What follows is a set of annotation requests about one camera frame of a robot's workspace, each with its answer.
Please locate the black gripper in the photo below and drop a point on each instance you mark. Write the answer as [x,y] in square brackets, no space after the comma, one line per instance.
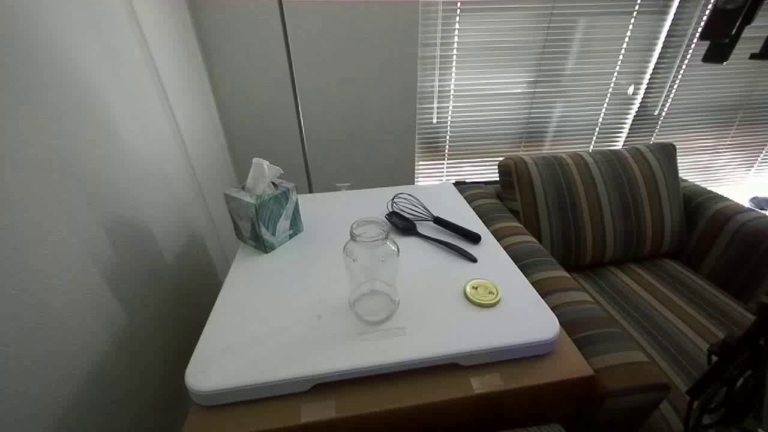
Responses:
[731,28]

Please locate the black plastic spoon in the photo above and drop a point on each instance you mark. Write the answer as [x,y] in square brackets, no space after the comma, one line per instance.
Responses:
[401,225]

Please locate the small blue object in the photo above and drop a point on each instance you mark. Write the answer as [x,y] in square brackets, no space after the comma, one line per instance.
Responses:
[759,205]

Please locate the striped sofa cushion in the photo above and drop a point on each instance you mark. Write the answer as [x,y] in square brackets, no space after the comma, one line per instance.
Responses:
[591,205]

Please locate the striped sofa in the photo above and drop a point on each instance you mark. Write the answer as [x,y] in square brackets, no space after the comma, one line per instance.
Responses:
[639,304]

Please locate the yellow metal jar lid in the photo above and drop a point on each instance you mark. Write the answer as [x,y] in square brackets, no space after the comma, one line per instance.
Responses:
[484,294]

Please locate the grey closet doors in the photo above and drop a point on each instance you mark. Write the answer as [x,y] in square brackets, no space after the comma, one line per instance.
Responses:
[351,88]

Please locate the clear glass jar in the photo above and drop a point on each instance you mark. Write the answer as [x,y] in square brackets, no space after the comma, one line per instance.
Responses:
[372,277]

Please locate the brown wooden base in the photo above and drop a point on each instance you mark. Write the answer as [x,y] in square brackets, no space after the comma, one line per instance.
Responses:
[448,400]

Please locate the white tissue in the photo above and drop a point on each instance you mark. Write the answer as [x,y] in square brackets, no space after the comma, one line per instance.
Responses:
[260,173]

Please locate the teal white tissue box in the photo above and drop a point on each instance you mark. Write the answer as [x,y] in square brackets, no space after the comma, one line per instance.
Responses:
[267,220]

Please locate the white plastic board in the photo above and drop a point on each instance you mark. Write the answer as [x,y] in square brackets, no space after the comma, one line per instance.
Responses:
[296,319]

